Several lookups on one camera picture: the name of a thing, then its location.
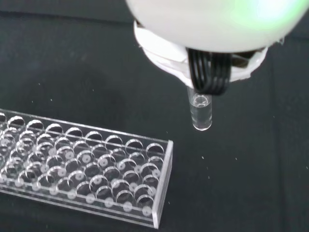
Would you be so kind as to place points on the black bench cloth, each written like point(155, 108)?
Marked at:
point(72, 60)

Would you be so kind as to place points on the clear plastic test tube rack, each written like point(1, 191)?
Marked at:
point(84, 166)

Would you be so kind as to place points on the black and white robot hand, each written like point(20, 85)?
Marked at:
point(212, 26)

